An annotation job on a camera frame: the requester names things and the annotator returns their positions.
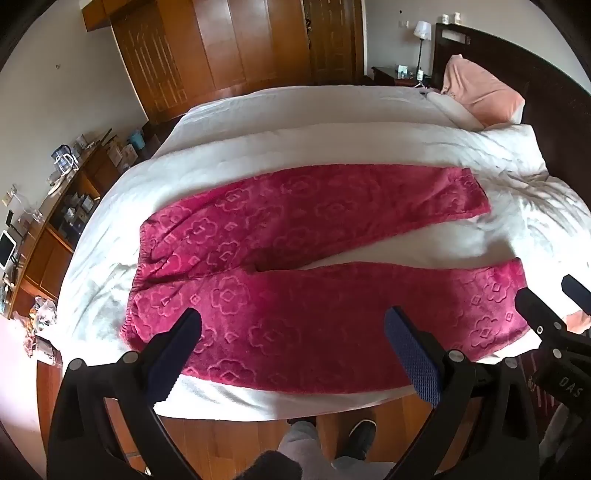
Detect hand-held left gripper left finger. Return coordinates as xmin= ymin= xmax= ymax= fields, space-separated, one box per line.
xmin=46 ymin=307 xmax=202 ymax=480

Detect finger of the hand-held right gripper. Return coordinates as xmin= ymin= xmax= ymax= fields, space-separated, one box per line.
xmin=514 ymin=288 xmax=572 ymax=355
xmin=560 ymin=274 xmax=591 ymax=309

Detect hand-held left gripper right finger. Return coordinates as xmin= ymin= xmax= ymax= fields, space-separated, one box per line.
xmin=385 ymin=306 xmax=539 ymax=480

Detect magenta fleece flower-pattern pants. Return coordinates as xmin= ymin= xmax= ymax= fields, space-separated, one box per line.
xmin=119 ymin=164 xmax=532 ymax=398

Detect person's black shoe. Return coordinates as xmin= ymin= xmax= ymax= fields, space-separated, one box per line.
xmin=345 ymin=419 xmax=378 ymax=463

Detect pile of plastic bags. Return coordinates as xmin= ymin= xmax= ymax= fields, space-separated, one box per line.
xmin=17 ymin=295 xmax=62 ymax=366

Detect person's grey trousers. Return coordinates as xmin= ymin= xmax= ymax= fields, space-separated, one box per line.
xmin=276 ymin=419 xmax=399 ymax=480

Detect dark fuzzy cloth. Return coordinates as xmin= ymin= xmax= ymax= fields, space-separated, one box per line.
xmin=248 ymin=451 xmax=303 ymax=480

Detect wooden sideboard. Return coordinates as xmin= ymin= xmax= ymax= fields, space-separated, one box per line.
xmin=0 ymin=129 xmax=154 ymax=320

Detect white tablet screen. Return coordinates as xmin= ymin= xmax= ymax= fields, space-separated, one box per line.
xmin=0 ymin=230 xmax=20 ymax=274

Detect white pillow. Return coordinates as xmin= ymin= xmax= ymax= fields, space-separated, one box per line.
xmin=426 ymin=90 xmax=486 ymax=133

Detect clear glass kettle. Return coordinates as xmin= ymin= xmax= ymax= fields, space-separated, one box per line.
xmin=52 ymin=145 xmax=78 ymax=172

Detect pink pillow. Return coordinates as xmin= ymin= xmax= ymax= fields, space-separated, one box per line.
xmin=438 ymin=54 xmax=526 ymax=130

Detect dark wooden headboard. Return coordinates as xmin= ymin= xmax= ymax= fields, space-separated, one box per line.
xmin=431 ymin=21 xmax=591 ymax=188

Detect white bed quilt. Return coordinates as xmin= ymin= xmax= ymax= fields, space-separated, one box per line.
xmin=54 ymin=84 xmax=591 ymax=422

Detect dark wooden nightstand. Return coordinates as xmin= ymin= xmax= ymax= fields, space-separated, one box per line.
xmin=371 ymin=65 xmax=434 ymax=89

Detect white shade table lamp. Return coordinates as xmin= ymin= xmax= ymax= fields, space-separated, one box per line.
xmin=412 ymin=19 xmax=433 ymax=78

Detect brown wooden wardrobe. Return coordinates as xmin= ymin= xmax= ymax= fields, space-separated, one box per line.
xmin=82 ymin=0 xmax=366 ymax=126

